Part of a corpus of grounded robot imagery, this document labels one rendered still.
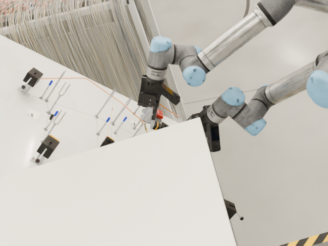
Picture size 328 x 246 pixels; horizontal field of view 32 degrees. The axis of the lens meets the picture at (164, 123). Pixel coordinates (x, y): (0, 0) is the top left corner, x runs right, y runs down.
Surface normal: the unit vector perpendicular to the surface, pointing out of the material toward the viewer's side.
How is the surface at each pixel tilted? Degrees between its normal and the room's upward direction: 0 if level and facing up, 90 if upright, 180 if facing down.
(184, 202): 0
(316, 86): 88
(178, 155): 0
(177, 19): 0
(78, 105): 50
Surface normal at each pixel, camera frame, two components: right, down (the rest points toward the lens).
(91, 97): 0.55, -0.72
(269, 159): -0.28, -0.77
